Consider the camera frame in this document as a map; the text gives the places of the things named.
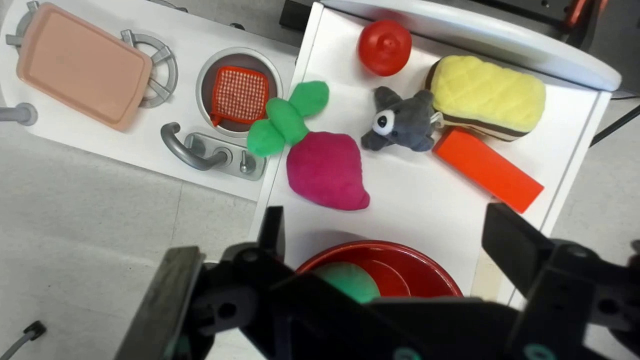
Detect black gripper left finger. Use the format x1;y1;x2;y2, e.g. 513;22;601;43
258;204;287;269

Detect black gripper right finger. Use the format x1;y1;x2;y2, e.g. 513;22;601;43
481;202;558;307

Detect purple plush beet green leaves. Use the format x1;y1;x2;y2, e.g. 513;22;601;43
245;81;371;213

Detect red plastic bowl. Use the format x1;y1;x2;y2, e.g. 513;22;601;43
295;238;463;303

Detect orange rectangular block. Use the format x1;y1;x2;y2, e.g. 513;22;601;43
432;128;546;217

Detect green plush ball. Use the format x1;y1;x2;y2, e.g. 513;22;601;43
312;260;381;307

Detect grey toy faucet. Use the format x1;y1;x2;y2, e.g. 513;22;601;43
157;121;268;183

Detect white toy kitchen cabinet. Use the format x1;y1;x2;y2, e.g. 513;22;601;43
247;0;624;316

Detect white toy sink counter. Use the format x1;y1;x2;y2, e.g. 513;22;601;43
0;0;297;204

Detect orange perforated strainer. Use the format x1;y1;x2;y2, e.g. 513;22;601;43
208;65;275;130

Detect yellow striped plush sponge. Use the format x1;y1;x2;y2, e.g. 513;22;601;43
427;54;547;145

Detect grey plush mouse toy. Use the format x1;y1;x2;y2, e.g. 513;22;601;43
360;87;441;155

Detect red round plastic toy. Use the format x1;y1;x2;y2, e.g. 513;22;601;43
355;18;414;78

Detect pink plastic tray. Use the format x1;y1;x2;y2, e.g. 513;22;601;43
16;0;153;132

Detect grey stove burner ring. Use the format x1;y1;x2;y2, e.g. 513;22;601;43
120;28;179;110
3;0;42;48

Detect black clamp orange handle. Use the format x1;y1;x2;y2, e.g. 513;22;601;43
566;0;601;33

